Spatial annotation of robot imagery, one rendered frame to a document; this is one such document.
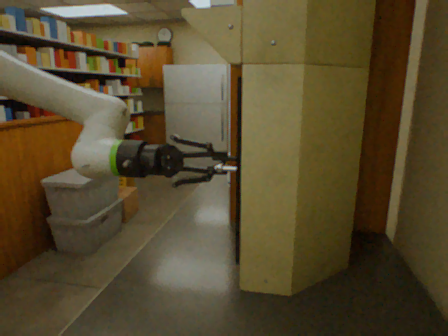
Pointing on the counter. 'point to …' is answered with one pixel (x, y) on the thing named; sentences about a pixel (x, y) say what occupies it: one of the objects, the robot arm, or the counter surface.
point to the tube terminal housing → (301, 138)
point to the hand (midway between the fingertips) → (228, 163)
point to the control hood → (220, 29)
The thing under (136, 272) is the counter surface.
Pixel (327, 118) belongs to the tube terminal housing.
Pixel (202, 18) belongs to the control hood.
